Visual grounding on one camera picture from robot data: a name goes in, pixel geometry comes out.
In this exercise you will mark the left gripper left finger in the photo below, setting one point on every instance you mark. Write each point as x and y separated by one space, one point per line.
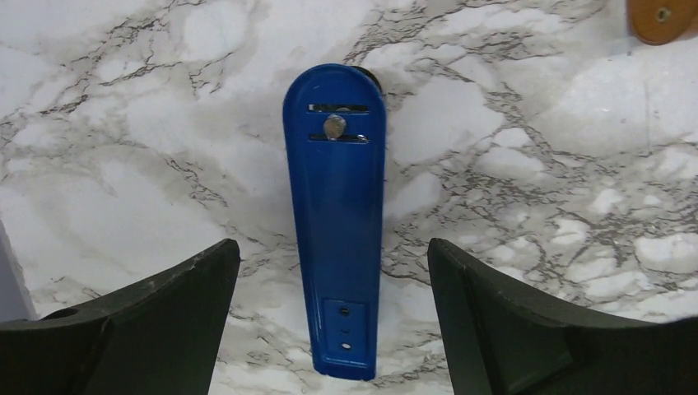
160 335

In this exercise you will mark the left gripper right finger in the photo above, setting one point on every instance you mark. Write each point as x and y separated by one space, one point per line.
503 336

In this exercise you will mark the blue stapler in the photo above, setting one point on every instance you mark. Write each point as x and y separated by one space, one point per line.
335 127

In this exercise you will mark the orange wooden shelf rack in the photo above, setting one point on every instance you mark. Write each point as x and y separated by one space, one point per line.
659 22

